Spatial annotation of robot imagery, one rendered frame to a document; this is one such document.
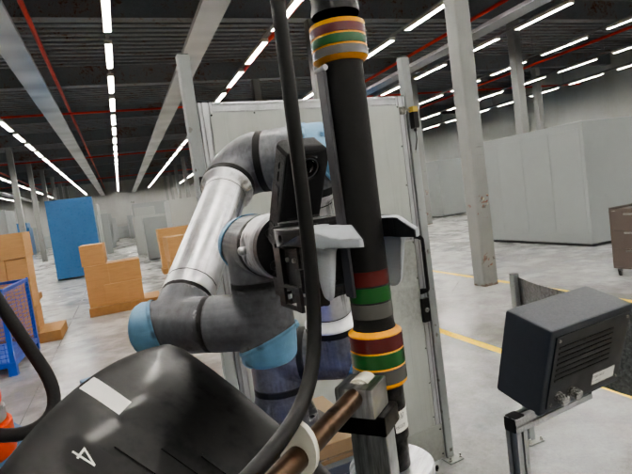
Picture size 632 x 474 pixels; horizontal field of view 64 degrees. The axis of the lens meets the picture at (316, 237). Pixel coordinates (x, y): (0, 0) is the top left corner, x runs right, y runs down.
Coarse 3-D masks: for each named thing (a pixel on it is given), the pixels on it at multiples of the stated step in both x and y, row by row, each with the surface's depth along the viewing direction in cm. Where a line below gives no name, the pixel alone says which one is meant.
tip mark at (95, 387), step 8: (88, 384) 34; (96, 384) 35; (104, 384) 35; (88, 392) 34; (96, 392) 34; (104, 392) 34; (112, 392) 35; (104, 400) 34; (112, 400) 34; (120, 400) 34; (128, 400) 35; (112, 408) 33; (120, 408) 34
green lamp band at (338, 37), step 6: (324, 36) 37; (330, 36) 37; (336, 36) 37; (342, 36) 37; (348, 36) 37; (354, 36) 37; (360, 36) 37; (366, 36) 38; (312, 42) 38; (318, 42) 38; (324, 42) 37; (330, 42) 37; (366, 42) 38; (312, 48) 38
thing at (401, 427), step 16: (320, 0) 37; (336, 0) 37; (352, 0) 37; (320, 16) 40; (336, 16) 41; (400, 400) 40; (400, 416) 40; (400, 432) 40; (400, 448) 40; (400, 464) 40
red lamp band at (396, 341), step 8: (392, 336) 39; (400, 336) 40; (352, 344) 40; (360, 344) 39; (368, 344) 39; (376, 344) 39; (384, 344) 39; (392, 344) 39; (400, 344) 39; (360, 352) 39; (368, 352) 39; (376, 352) 39; (384, 352) 39
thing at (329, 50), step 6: (348, 42) 37; (354, 42) 37; (324, 48) 37; (330, 48) 37; (336, 48) 37; (342, 48) 37; (348, 48) 37; (354, 48) 37; (360, 48) 37; (366, 48) 38; (312, 54) 39; (318, 54) 38; (324, 54) 37; (330, 54) 37; (312, 60) 39
